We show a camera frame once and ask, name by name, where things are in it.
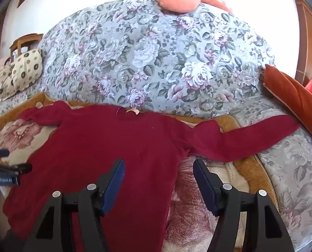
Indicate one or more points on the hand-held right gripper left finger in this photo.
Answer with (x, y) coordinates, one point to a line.
(114, 186)

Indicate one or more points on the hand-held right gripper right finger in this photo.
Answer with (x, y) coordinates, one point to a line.
(204, 186)

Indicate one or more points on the dark red sweater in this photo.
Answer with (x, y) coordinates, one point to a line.
(145, 141)

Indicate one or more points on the orange flower-print fleece blanket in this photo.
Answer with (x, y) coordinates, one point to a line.
(14, 136)

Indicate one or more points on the grey floral bed sheet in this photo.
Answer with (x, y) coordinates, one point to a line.
(289, 168)

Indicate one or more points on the wooden chair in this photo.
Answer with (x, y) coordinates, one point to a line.
(25, 38)

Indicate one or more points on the floral quilt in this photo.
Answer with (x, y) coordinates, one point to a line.
(150, 57)

